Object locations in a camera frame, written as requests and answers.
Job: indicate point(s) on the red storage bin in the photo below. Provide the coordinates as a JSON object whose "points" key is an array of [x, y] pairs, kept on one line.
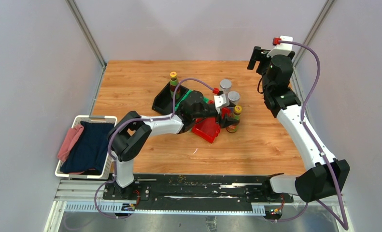
{"points": [[206, 128]]}

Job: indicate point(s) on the green storage bin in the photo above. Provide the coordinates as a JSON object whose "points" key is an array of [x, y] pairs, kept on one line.
{"points": [[184, 97]]}

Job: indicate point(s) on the white spice jar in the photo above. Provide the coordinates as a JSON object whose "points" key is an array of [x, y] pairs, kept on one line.
{"points": [[234, 98]]}

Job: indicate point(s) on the black storage bin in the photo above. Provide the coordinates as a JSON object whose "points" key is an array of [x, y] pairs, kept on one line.
{"points": [[162, 103]]}

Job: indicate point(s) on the blue spice jar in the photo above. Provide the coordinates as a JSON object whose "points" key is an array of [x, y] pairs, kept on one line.
{"points": [[225, 86]]}

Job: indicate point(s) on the red label sauce bottle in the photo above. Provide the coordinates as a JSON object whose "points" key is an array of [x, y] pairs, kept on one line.
{"points": [[236, 114]]}

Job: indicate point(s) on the pink cloth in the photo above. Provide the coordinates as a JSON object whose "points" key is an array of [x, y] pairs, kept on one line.
{"points": [[71, 138]]}

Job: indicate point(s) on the corner aluminium post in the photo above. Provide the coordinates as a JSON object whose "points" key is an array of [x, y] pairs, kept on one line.
{"points": [[72, 4], [328, 4]]}

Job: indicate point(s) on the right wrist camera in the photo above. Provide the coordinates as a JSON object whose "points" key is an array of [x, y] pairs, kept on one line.
{"points": [[279, 47]]}

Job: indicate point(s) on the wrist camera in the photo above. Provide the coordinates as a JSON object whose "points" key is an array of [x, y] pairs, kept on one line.
{"points": [[279, 47], [221, 101]]}

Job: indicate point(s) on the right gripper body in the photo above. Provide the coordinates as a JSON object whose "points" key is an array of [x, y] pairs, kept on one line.
{"points": [[265, 62]]}

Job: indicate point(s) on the green label sauce bottle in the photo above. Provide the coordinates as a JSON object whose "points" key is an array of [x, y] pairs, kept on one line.
{"points": [[175, 88]]}

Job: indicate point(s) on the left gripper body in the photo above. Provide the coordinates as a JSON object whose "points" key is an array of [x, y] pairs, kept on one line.
{"points": [[220, 122]]}

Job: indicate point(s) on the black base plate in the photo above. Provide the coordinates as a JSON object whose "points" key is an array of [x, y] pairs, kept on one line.
{"points": [[197, 193]]}

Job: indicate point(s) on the right corner aluminium post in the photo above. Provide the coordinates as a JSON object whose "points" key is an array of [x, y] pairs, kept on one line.
{"points": [[328, 4]]}

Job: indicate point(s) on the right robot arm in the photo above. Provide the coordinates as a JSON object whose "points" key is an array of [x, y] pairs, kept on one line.
{"points": [[325, 175]]}

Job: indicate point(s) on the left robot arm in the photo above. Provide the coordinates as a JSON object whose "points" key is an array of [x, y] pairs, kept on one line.
{"points": [[127, 138]]}

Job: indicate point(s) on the left corner aluminium post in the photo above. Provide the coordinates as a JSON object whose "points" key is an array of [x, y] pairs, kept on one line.
{"points": [[72, 4]]}

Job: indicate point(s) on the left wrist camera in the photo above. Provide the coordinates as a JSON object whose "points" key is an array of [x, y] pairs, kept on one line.
{"points": [[221, 101]]}

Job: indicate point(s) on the navy cloth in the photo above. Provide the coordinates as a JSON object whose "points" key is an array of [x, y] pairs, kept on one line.
{"points": [[89, 153]]}

